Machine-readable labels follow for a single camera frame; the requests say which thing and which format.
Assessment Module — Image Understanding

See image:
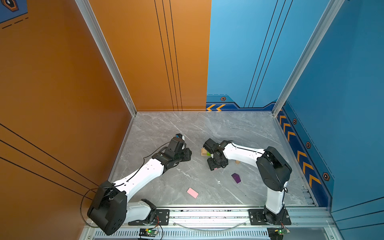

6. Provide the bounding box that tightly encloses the long natural wood block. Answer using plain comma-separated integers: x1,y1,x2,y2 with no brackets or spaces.
201,148,207,156

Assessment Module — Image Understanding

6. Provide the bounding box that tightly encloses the pink block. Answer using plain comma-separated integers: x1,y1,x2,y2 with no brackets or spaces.
187,188,199,199

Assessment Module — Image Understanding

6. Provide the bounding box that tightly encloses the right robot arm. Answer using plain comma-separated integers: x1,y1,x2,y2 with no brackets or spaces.
203,139,292,215

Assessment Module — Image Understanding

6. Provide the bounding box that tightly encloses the purple house-shaped block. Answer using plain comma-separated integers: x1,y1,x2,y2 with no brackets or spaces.
232,173,241,184

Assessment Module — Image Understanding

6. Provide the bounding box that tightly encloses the left green circuit board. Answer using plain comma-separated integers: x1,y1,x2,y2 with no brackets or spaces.
139,229,159,239

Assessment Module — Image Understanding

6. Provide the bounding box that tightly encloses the green circuit board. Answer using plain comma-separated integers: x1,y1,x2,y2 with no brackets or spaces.
267,228,291,240
139,229,159,239

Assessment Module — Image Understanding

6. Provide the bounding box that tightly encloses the right green circuit board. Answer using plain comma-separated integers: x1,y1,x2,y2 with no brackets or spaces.
267,228,291,240

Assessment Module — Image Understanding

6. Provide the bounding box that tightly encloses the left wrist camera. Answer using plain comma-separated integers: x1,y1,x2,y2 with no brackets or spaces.
165,134,185,158

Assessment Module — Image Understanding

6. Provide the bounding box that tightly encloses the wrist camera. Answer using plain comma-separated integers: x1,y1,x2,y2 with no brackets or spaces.
165,134,185,158
203,139,220,155

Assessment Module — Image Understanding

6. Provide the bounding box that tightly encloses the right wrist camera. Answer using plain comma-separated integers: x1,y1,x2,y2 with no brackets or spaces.
203,139,220,155

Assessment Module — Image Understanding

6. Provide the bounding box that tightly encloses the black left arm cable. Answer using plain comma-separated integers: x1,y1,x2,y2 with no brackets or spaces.
79,142,172,229

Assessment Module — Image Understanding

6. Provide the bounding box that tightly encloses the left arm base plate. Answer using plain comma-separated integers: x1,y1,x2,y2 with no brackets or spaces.
128,209,170,226

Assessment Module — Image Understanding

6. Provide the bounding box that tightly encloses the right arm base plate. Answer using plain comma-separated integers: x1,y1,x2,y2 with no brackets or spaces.
248,208,292,226

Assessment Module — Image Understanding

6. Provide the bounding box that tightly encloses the aluminium front rail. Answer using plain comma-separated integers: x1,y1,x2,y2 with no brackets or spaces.
80,206,343,240

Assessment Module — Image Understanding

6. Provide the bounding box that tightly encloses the aluminium corner post left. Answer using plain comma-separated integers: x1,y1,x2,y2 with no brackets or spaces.
75,0,137,117

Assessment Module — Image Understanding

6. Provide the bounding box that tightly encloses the aluminium corner post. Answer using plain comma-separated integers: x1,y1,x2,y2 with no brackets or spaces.
75,0,137,117
272,0,345,118

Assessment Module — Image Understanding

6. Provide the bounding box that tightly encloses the aluminium corner post right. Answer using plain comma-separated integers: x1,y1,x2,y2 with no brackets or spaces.
272,0,345,118

